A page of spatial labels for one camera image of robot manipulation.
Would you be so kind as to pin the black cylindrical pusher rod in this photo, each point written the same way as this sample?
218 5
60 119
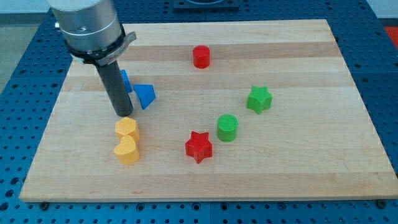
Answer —
114 85

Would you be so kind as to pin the yellow hexagon block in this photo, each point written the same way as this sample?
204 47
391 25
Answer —
127 127

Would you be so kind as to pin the yellow heart block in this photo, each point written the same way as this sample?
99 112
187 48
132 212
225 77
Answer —
127 151

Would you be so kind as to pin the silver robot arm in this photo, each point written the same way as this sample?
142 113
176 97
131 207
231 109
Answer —
94 35

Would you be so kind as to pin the blue block behind rod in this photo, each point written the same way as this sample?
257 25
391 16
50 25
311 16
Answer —
126 81

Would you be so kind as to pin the blue triangle block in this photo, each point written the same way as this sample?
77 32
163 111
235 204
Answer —
145 94

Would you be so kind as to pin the red cylinder block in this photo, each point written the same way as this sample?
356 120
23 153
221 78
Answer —
201 56

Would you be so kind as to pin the red star block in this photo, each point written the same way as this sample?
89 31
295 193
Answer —
199 146

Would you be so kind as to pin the green cylinder block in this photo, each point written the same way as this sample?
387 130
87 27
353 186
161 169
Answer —
227 127

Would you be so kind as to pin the green star block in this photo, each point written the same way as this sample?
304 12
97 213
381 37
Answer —
259 99

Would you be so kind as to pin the wooden board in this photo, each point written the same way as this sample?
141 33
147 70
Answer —
315 142

